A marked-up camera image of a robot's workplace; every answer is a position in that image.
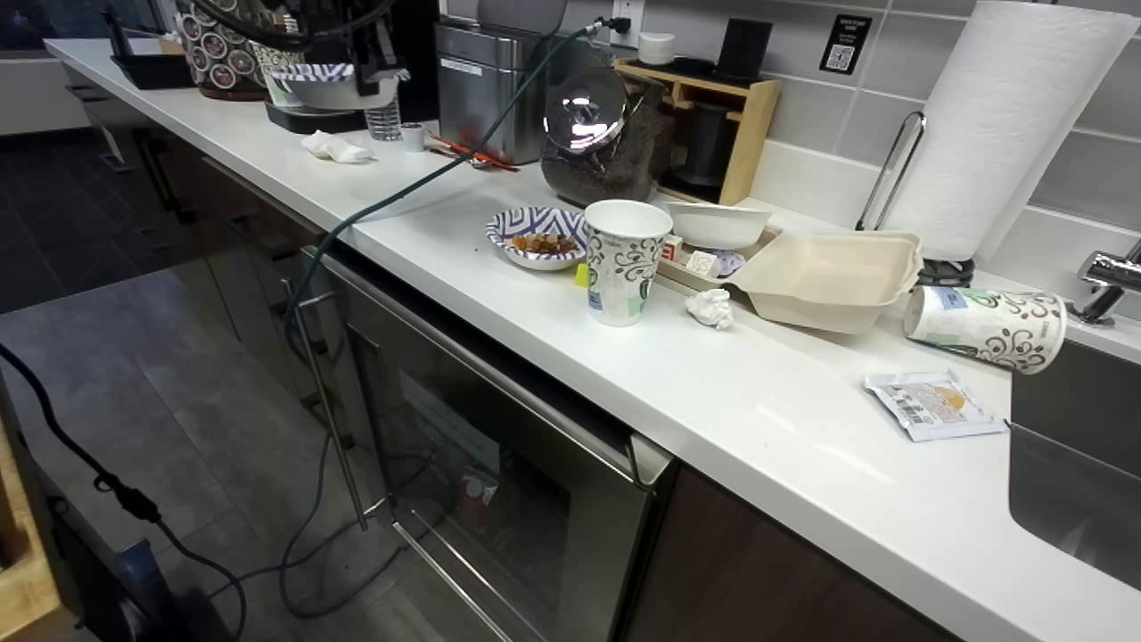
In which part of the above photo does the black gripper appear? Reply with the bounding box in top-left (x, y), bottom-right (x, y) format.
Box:
top-left (347, 4), bottom-right (396, 98)

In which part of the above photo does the white bowl behind cup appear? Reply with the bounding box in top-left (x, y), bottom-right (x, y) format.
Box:
top-left (670, 204), bottom-right (769, 250)

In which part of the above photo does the black coffee machine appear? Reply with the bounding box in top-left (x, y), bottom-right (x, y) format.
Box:
top-left (255, 0), bottom-right (437, 131)

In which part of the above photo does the clear plastic water bottle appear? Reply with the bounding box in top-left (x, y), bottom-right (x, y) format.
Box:
top-left (365, 105), bottom-right (400, 144)

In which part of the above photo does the crumpled white napkin far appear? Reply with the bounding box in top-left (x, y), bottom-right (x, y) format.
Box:
top-left (299, 128), bottom-right (369, 164)

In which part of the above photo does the patterned cup stack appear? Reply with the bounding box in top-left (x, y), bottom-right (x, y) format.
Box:
top-left (176, 0), bottom-right (265, 99)

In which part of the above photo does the red chopsticks packet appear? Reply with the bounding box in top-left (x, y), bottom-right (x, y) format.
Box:
top-left (425, 138), bottom-right (518, 170)

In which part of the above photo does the black tray far end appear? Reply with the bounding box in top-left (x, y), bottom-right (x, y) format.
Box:
top-left (102, 12), bottom-right (191, 90)

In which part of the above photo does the upright patterned paper cup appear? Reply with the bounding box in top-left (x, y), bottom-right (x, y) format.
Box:
top-left (586, 199), bottom-right (673, 326)

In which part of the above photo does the wooden shelf rack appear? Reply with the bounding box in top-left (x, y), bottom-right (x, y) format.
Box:
top-left (614, 56), bottom-right (781, 204)

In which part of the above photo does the crumpled white paper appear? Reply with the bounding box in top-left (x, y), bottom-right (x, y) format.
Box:
top-left (686, 288), bottom-right (735, 327)

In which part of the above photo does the stainless dishwasher door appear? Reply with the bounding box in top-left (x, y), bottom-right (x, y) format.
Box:
top-left (316, 250), bottom-right (670, 642)

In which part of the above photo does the beige takeout clamshell container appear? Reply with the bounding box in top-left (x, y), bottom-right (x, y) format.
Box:
top-left (727, 231), bottom-right (924, 336)

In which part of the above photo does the chrome paper towel holder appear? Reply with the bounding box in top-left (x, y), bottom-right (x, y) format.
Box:
top-left (857, 111), bottom-right (926, 231)

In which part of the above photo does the white paper towel roll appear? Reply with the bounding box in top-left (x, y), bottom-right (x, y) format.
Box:
top-left (884, 0), bottom-right (1137, 260)

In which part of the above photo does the small printed packet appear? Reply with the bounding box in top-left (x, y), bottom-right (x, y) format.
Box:
top-left (863, 370), bottom-right (1002, 443)

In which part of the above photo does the paper cup lying down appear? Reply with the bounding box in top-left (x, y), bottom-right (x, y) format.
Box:
top-left (905, 287), bottom-right (1071, 375)

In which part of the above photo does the chrome sink faucet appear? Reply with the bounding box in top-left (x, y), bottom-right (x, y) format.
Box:
top-left (1073, 244), bottom-right (1141, 326)

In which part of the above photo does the stainless sink basin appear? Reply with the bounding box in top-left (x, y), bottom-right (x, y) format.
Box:
top-left (1009, 342), bottom-right (1141, 588)

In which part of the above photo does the green power cable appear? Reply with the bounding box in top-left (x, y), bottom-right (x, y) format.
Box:
top-left (274, 16), bottom-right (636, 622)

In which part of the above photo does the wall outlet black label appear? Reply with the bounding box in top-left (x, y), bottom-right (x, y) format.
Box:
top-left (819, 16), bottom-right (869, 74)

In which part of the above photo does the black floor cable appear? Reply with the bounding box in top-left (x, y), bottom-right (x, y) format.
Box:
top-left (0, 342), bottom-right (249, 642)

